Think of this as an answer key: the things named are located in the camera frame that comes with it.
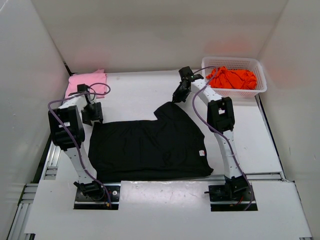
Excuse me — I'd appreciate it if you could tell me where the pink t shirt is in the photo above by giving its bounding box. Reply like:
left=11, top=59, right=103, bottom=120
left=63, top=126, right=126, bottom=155
left=64, top=68, right=109, bottom=102

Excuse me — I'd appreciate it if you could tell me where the black t shirt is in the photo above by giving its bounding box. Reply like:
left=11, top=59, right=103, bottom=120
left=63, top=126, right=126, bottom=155
left=88, top=102, right=214, bottom=183

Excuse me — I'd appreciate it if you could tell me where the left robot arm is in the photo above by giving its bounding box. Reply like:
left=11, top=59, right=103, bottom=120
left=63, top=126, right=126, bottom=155
left=48, top=84, right=104, bottom=197

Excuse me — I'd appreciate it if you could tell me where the orange garment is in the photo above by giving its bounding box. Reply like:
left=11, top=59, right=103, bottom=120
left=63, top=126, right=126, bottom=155
left=206, top=66, right=258, bottom=90

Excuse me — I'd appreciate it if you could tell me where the white front cover board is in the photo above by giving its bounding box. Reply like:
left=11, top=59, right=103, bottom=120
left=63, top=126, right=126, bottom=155
left=25, top=180, right=312, bottom=240

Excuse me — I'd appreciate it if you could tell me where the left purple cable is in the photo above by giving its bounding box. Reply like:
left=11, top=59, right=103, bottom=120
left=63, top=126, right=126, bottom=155
left=47, top=82, right=113, bottom=205

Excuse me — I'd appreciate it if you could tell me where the aluminium table frame rail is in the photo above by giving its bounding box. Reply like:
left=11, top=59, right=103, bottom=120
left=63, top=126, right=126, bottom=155
left=6, top=138, right=61, bottom=240

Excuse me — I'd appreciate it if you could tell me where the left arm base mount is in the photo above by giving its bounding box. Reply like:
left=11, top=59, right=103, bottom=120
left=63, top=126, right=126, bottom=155
left=73, top=181, right=121, bottom=210

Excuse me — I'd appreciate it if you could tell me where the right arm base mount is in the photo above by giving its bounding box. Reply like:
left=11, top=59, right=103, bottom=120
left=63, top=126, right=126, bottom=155
left=204, top=184, right=258, bottom=212

